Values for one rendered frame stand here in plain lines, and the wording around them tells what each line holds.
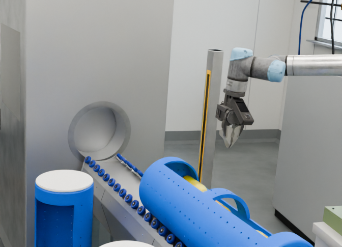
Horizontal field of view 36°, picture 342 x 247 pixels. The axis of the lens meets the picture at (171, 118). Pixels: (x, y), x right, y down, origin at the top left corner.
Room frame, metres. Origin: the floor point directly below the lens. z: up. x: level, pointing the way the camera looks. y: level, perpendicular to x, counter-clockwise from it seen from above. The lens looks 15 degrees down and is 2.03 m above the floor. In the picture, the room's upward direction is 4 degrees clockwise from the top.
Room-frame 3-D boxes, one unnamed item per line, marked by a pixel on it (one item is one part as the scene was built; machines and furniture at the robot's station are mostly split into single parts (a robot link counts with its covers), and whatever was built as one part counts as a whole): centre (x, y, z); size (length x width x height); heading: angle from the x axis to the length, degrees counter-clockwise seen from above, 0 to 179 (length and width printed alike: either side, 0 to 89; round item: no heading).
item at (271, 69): (1.86, -0.33, 1.74); 0.11 x 0.11 x 0.08; 71
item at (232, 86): (1.88, -0.22, 1.67); 0.08 x 0.08 x 0.05
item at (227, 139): (1.88, -0.20, 1.49); 0.06 x 0.03 x 0.09; 28
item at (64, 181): (2.46, 0.50, 1.03); 0.28 x 0.28 x 0.01
